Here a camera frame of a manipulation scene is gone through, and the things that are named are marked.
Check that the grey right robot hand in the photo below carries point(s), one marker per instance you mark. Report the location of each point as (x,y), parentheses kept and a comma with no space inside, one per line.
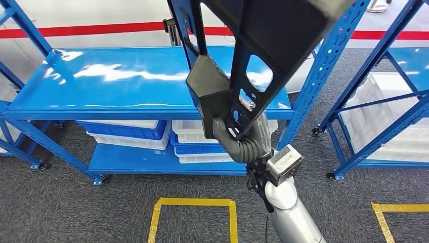
(223,132)

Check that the black plastic plate bracket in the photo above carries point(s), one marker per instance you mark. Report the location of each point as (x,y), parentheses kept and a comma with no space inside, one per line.
(285,33)

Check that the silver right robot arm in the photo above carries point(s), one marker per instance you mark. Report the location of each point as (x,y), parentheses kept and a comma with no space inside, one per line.
(288,214)

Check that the yellow floor tape square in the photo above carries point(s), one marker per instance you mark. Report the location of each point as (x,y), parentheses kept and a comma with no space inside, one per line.
(192,202)

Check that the black rack castor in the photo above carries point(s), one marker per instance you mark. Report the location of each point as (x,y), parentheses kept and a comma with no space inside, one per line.
(330,176)
(43,166)
(315,130)

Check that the large white plastic crate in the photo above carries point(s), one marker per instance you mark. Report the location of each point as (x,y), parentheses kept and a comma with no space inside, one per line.
(378,120)
(15,129)

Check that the red barrier belt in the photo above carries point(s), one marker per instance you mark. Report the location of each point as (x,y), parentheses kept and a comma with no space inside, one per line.
(83,31)
(385,35)

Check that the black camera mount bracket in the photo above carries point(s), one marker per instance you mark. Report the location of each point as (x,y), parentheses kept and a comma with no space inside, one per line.
(258,181)

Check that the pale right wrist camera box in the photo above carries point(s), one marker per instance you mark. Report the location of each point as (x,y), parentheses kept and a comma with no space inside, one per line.
(285,164)

